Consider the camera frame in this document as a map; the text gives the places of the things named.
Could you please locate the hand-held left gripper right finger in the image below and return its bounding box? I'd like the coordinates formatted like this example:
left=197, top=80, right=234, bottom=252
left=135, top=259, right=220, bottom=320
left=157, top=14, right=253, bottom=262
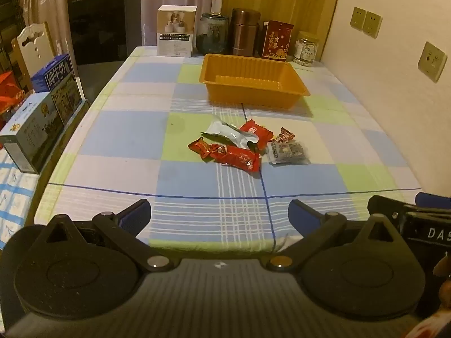
left=266, top=199, right=400, bottom=273

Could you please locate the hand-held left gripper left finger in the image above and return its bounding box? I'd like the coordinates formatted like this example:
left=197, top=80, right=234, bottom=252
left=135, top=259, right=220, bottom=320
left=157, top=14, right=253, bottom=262
left=46, top=199, right=182, bottom=273

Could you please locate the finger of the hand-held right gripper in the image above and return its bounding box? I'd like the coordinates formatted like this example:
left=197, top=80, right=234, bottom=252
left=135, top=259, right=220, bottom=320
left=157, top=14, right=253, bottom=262
left=367, top=195, right=407, bottom=223
left=415, top=192, right=451, bottom=209

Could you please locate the grey transparent snack packet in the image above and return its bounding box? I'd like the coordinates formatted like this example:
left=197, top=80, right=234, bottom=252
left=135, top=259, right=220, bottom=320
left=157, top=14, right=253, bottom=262
left=266, top=140, right=311, bottom=165

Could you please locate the brown red candy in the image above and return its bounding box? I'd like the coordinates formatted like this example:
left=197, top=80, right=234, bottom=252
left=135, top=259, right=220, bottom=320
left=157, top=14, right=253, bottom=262
left=278, top=127, right=297, bottom=144

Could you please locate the red snack packet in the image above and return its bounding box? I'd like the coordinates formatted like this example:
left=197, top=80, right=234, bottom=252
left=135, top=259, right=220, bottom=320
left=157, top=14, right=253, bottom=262
left=215, top=144, right=262, bottom=173
left=240, top=119, right=275, bottom=150

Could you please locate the small red candy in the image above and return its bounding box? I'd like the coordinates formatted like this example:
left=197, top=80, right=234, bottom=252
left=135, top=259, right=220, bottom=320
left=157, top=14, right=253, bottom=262
left=187, top=137, right=226, bottom=163

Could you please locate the white silver snack packet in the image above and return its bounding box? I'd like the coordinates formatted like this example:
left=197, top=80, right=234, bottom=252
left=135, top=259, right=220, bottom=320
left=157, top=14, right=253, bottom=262
left=201, top=120, right=259, bottom=150

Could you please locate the orange plastic tray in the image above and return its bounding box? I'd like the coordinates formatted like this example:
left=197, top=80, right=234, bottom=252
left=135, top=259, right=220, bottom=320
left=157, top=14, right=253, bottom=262
left=199, top=54, right=311, bottom=110

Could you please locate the person's right forearm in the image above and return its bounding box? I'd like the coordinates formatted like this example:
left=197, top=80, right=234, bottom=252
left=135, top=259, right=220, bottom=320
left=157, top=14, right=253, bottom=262
left=405, top=306, right=451, bottom=338

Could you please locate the person's right hand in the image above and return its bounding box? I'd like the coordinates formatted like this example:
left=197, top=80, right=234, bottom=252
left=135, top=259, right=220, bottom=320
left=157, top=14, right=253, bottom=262
left=433, top=255, right=451, bottom=307

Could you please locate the checked tablecloth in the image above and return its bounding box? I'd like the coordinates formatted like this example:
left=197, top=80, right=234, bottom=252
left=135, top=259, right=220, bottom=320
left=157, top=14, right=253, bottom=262
left=33, top=46, right=423, bottom=254

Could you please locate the blue white patterned cloth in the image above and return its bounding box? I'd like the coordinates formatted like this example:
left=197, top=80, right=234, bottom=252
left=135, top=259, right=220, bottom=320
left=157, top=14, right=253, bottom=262
left=0, top=148, right=39, bottom=250

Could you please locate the light blue milk carton box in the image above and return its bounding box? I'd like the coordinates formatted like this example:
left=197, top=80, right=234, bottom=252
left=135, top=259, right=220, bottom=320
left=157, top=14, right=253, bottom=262
left=0, top=92, right=65, bottom=174

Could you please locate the dark blue milk carton box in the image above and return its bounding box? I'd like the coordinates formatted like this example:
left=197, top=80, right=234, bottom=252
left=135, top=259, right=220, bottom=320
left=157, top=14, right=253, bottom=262
left=31, top=54, right=85, bottom=125

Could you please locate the yellow lid plastic jar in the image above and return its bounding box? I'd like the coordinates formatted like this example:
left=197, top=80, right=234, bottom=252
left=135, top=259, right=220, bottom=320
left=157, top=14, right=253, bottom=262
left=292, top=31, right=319, bottom=67

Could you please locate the red gold printed box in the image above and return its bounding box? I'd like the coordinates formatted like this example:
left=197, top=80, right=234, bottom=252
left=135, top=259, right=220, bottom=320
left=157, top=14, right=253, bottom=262
left=262, top=20, right=295, bottom=60

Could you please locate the red gift box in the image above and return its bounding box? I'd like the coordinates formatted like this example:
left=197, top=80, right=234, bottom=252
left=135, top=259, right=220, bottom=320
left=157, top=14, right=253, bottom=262
left=0, top=70, right=27, bottom=131

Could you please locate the white cardboard box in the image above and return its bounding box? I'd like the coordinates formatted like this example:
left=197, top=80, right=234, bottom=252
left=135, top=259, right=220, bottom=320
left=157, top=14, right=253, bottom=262
left=157, top=5, right=197, bottom=57

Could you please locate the black glossy appliance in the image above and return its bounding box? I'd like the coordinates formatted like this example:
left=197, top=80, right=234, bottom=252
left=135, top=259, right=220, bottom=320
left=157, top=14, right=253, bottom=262
left=67, top=0, right=142, bottom=101

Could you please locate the white chair back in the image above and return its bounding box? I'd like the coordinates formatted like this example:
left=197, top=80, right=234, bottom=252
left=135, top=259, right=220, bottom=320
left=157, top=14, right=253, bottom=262
left=16, top=21, right=57, bottom=78

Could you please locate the brown metal thermos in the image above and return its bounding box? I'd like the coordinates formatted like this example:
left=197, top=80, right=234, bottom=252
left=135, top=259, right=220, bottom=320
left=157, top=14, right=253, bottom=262
left=230, top=8, right=261, bottom=57

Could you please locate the dark green glass jar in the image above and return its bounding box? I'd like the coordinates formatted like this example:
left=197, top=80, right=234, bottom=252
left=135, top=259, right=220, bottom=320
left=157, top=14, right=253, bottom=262
left=195, top=12, right=231, bottom=55

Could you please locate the black folding rack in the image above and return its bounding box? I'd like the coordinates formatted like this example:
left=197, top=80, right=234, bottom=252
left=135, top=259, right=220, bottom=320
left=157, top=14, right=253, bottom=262
left=0, top=0, right=22, bottom=74

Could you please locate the beige wall outlet plate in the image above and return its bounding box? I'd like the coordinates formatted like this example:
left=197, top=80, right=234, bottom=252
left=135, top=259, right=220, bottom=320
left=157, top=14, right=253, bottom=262
left=417, top=41, right=448, bottom=83

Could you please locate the beige wall socket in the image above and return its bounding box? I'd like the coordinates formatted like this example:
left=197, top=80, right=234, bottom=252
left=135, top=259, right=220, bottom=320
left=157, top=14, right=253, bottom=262
left=363, top=10, right=383, bottom=39
left=350, top=6, right=367, bottom=30

